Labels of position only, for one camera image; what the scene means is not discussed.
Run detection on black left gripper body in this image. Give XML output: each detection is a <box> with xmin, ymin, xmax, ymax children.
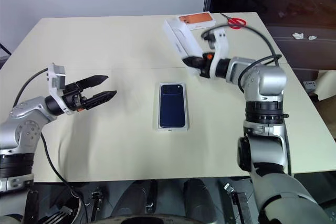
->
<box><xmin>62</xmin><ymin>81</ymin><xmax>89</xmax><ymax>112</ymax></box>

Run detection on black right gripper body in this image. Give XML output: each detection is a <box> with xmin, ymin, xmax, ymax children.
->
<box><xmin>197</xmin><ymin>52</ymin><xmax>213</xmax><ymax>78</ymax></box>

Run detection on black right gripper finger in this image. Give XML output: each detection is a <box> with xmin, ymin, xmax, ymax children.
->
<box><xmin>182</xmin><ymin>56</ymin><xmax>204</xmax><ymax>69</ymax></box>

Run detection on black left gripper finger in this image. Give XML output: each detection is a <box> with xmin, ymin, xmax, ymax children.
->
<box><xmin>76</xmin><ymin>74</ymin><xmax>109</xmax><ymax>90</ymax></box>
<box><xmin>85</xmin><ymin>90</ymin><xmax>118</xmax><ymax>110</ymax></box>

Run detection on white phone box lid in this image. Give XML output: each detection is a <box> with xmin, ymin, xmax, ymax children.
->
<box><xmin>162</xmin><ymin>18</ymin><xmax>204</xmax><ymax>77</ymax></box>

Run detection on dark blue smartphone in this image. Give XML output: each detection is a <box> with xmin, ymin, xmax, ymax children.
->
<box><xmin>159</xmin><ymin>83</ymin><xmax>186</xmax><ymax>127</ymax></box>
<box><xmin>156</xmin><ymin>81</ymin><xmax>188</xmax><ymax>132</ymax></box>

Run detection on orange and white box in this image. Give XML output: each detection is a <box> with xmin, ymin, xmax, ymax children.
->
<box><xmin>178</xmin><ymin>12</ymin><xmax>216</xmax><ymax>31</ymax></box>

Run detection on dark blue smartphone in box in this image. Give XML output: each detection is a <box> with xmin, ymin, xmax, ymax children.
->
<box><xmin>156</xmin><ymin>81</ymin><xmax>188</xmax><ymax>132</ymax></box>

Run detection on black stand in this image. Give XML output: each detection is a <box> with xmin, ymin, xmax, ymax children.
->
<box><xmin>0</xmin><ymin>40</ymin><xmax>13</xmax><ymax>63</ymax></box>

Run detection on black metal clamp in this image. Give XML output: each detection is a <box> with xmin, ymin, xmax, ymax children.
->
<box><xmin>88</xmin><ymin>187</ymin><xmax>106</xmax><ymax>209</ymax></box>
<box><xmin>222</xmin><ymin>181</ymin><xmax>248</xmax><ymax>224</ymax></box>

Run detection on dark rounded shape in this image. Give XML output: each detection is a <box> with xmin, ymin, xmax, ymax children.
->
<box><xmin>111</xmin><ymin>179</ymin><xmax>158</xmax><ymax>217</ymax></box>
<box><xmin>183</xmin><ymin>178</ymin><xmax>218</xmax><ymax>217</ymax></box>

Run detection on beige chair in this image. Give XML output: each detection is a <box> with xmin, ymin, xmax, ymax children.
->
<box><xmin>313</xmin><ymin>69</ymin><xmax>336</xmax><ymax>102</ymax></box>

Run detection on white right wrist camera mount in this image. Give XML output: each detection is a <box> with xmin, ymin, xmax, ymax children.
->
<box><xmin>201</xmin><ymin>28</ymin><xmax>229</xmax><ymax>78</ymax></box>

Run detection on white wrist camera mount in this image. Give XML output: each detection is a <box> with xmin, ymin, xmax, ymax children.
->
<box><xmin>201</xmin><ymin>28</ymin><xmax>229</xmax><ymax>78</ymax></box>
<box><xmin>46</xmin><ymin>62</ymin><xmax>72</xmax><ymax>116</ymax></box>

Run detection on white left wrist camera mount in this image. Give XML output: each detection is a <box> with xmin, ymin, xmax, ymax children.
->
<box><xmin>46</xmin><ymin>62</ymin><xmax>72</xmax><ymax>116</ymax></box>

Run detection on red handled scissors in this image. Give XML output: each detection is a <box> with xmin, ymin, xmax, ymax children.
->
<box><xmin>219</xmin><ymin>12</ymin><xmax>247</xmax><ymax>29</ymax></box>

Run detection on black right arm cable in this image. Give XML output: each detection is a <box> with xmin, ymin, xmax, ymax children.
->
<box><xmin>201</xmin><ymin>24</ymin><xmax>292</xmax><ymax>176</ymax></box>

